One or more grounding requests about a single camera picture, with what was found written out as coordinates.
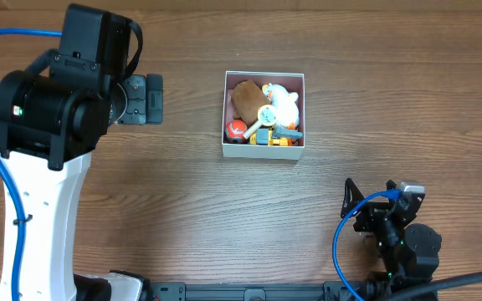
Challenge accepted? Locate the wooden rattle drum toy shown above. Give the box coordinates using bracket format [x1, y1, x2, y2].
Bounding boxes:
[243, 105, 277, 140]

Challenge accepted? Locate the white plush duck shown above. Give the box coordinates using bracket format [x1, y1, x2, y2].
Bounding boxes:
[262, 83, 300, 130]

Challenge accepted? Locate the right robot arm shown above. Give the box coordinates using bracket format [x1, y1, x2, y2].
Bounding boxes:
[341, 178, 442, 300]

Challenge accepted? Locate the right blue cable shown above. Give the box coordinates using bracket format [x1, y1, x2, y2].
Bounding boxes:
[331, 188, 403, 301]

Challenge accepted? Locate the yellow toy crane truck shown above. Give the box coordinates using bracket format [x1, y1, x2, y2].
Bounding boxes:
[249, 127, 304, 146]

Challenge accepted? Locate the brown plush toy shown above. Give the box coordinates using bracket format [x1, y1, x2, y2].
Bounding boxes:
[231, 80, 270, 126]

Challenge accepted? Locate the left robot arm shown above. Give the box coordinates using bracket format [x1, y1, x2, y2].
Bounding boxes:
[0, 4, 162, 300]

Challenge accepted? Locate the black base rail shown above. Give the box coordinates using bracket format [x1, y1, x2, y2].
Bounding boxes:
[150, 282, 355, 301]

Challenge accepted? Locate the black thick cable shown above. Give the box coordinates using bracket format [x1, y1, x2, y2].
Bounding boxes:
[381, 267, 482, 301]

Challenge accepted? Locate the left blue cable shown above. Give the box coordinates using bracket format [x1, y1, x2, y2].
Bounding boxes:
[0, 28, 64, 301]

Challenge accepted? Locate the white box with pink interior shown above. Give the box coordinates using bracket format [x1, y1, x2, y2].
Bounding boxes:
[222, 71, 306, 160]

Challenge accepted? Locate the blue cable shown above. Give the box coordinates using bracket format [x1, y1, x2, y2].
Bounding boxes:
[331, 188, 403, 301]
[0, 28, 64, 301]

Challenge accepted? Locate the red ball toy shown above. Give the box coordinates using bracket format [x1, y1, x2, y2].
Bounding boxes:
[224, 120, 248, 144]

